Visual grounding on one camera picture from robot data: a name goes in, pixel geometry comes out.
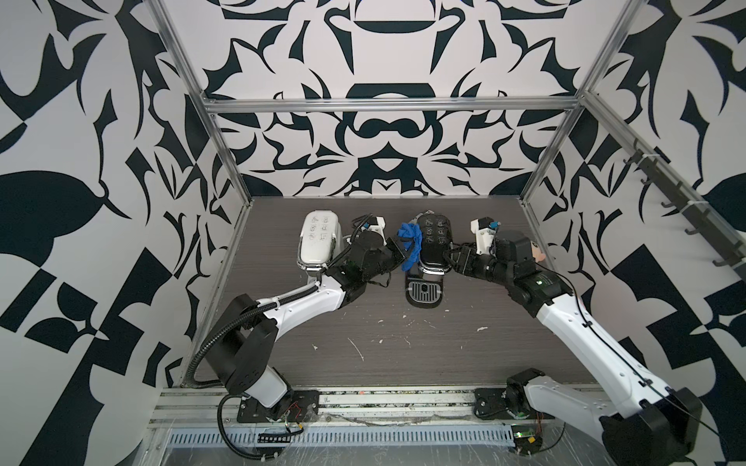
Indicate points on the white coffee machine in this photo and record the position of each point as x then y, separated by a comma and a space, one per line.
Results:
320, 241

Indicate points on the blue cleaning cloth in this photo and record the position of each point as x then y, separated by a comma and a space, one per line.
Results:
411, 238

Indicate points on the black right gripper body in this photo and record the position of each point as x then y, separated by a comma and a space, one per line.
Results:
483, 267

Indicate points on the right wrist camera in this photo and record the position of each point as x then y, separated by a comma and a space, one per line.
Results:
484, 230

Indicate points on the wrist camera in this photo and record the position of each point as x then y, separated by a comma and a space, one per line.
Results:
484, 230
375, 225

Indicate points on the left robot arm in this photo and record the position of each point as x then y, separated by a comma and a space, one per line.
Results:
235, 354

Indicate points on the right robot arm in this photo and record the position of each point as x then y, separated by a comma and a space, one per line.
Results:
643, 420

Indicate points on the black coffee machine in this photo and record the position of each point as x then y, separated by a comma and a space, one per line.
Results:
424, 281

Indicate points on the pink plush pig toy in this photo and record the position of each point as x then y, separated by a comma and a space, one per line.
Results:
539, 256

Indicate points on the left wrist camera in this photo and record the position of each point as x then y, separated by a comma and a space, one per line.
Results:
375, 225

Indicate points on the wall hook rail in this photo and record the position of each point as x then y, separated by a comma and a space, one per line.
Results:
681, 198

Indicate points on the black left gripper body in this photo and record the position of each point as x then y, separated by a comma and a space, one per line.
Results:
389, 258

